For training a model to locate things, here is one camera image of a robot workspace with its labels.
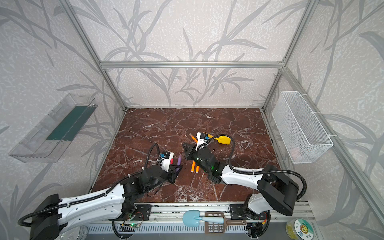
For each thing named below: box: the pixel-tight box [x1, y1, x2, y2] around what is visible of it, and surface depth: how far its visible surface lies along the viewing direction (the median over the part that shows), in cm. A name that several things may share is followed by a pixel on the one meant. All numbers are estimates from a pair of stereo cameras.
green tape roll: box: [285, 218, 315, 240], surface depth 64 cm
